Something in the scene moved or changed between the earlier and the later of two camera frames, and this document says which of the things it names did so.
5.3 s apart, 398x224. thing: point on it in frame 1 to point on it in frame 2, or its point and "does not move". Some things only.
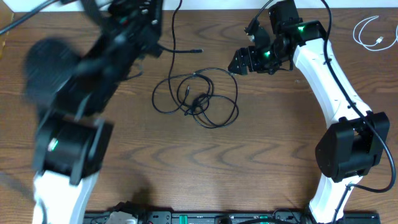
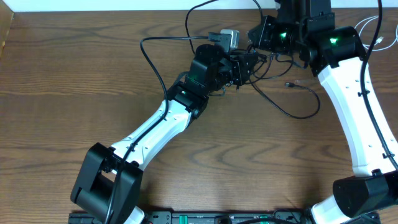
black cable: (210, 96) to (268, 78)
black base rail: (185, 217) does not move
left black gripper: (135, 30) to (239, 78)
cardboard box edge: (6, 19) does not move
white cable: (378, 40) does not move
